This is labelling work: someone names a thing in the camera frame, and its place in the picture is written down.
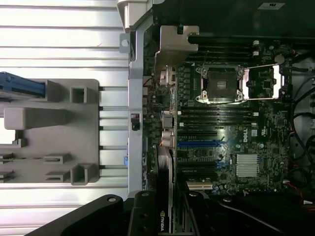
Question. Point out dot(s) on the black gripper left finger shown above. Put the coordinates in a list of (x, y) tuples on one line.
[(142, 216)]

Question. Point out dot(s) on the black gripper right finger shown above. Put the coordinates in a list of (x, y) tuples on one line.
[(197, 209)]

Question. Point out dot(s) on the white expansion slot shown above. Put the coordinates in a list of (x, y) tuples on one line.
[(200, 186)]

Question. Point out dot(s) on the blue case latch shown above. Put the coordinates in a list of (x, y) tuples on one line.
[(125, 161)]

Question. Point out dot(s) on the blue expansion slot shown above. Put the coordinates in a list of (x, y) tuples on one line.
[(197, 143)]

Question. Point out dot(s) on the silver chipset heatsink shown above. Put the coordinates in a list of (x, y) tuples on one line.
[(247, 165)]

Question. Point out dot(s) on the green motherboard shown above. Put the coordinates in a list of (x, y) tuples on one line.
[(270, 137)]

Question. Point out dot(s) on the grey parts rack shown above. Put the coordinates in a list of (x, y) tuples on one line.
[(81, 123)]

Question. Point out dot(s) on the open black PC case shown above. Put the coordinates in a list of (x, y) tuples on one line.
[(135, 98)]

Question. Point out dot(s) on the CPU socket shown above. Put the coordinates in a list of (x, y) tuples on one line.
[(221, 86)]

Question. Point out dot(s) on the green RAM stick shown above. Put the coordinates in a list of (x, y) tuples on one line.
[(24, 159)]

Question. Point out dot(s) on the silver perforated disk bay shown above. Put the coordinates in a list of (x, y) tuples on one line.
[(306, 103)]

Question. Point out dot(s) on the silver socket cover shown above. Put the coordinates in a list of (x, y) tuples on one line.
[(280, 81)]

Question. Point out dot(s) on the silver coin battery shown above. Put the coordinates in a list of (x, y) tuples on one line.
[(279, 58)]

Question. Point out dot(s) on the hard disk with blue caddy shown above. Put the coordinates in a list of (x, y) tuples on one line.
[(22, 86)]

